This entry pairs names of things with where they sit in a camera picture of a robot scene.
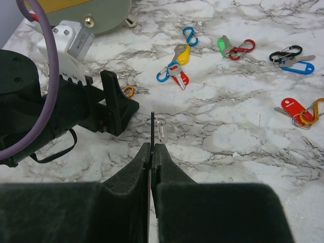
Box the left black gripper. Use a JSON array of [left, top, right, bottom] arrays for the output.
[[37, 70, 139, 142]]

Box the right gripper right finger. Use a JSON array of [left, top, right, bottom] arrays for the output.
[[151, 144, 294, 242]]

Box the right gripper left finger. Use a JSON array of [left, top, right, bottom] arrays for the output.
[[1, 143, 150, 242]]

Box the orange S carabiner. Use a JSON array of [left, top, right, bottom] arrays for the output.
[[123, 86, 135, 98], [299, 98, 324, 125]]

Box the silver key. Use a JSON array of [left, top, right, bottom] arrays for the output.
[[279, 55, 316, 67], [169, 64, 186, 90], [172, 44, 187, 61], [274, 107, 291, 118], [222, 35, 233, 57], [146, 117, 168, 144]]

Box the blue S carabiner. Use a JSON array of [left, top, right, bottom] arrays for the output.
[[182, 26, 198, 46], [156, 61, 179, 83]]

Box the red key tag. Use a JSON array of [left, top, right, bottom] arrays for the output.
[[281, 97, 313, 125], [169, 64, 189, 90]]

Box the yellow key tag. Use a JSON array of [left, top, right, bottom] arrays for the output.
[[177, 45, 190, 65]]

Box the green key tag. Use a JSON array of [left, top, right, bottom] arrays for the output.
[[217, 37, 224, 55]]

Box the red S carabiner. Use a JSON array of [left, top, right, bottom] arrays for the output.
[[228, 39, 256, 61]]

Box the black S carabiner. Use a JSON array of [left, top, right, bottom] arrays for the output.
[[269, 45, 303, 63]]

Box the blue key tag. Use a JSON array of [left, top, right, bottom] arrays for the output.
[[280, 61, 315, 75]]

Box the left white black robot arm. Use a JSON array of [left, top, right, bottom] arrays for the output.
[[1, 50, 139, 167]]

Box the silver key on yellow tag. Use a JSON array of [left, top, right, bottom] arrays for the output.
[[172, 44, 187, 61]]

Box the round three-drawer storage box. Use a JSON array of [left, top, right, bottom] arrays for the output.
[[39, 0, 137, 35]]

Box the silver key on green tag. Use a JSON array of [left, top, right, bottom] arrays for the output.
[[222, 35, 233, 57]]

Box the silver key on blue tag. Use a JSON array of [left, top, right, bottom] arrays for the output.
[[279, 55, 316, 67]]

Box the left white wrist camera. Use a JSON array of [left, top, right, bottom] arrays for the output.
[[25, 15, 96, 83]]

